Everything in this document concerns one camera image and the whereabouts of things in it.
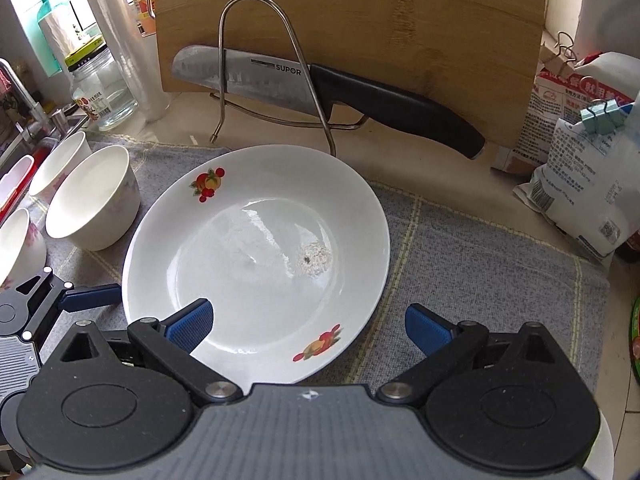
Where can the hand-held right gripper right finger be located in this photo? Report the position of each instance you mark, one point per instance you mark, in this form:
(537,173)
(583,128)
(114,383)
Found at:
(425,330)

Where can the white blue printed bag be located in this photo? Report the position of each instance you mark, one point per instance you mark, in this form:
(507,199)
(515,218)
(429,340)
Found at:
(585,185)

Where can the green soap pump bottle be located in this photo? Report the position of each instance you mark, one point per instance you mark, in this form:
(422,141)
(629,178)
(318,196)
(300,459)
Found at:
(47,0)

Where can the white bowl with pink flowers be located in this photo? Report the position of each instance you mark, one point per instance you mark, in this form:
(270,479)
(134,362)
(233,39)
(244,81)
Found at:
(60,160)
(15,245)
(95,195)

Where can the short plastic bag roll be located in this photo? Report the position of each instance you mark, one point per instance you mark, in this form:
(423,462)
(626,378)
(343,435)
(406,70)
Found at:
(57,35)

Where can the red white printed bag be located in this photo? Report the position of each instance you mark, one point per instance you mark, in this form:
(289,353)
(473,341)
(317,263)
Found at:
(555,100)

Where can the grey blue checked mat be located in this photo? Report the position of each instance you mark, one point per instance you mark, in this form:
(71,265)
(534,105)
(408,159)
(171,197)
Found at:
(475,270)

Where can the steel faucet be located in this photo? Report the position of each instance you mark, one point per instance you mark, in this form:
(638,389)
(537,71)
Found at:
(20,90)

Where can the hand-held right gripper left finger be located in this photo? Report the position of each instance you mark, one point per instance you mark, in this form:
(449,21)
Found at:
(192,327)

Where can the red rimmed white container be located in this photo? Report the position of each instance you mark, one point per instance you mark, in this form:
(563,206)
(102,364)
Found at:
(15,180)

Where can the green binder clip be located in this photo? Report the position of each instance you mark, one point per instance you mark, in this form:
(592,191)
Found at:
(600,120)

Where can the metal sink knob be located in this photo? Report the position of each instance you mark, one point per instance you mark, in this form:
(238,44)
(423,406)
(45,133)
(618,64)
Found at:
(60,120)

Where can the clear glass jar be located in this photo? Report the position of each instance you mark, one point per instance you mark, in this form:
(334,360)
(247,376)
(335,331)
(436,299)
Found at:
(107,100)

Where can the tan binder clip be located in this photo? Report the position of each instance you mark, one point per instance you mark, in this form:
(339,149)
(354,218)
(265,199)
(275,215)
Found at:
(557,65)

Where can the steel sink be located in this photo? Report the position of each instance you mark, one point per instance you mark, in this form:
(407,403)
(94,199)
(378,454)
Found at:
(75,127)

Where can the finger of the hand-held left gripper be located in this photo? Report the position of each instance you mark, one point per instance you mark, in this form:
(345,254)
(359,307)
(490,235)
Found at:
(95,296)

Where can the tall plastic wrap roll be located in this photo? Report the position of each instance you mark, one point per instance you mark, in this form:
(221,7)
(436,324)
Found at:
(135,75)

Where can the bamboo cutting board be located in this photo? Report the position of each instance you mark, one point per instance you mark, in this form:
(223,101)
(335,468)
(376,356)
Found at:
(400,35)

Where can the green lidded jar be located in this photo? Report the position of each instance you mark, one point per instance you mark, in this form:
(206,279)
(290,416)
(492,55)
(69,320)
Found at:
(636,340)

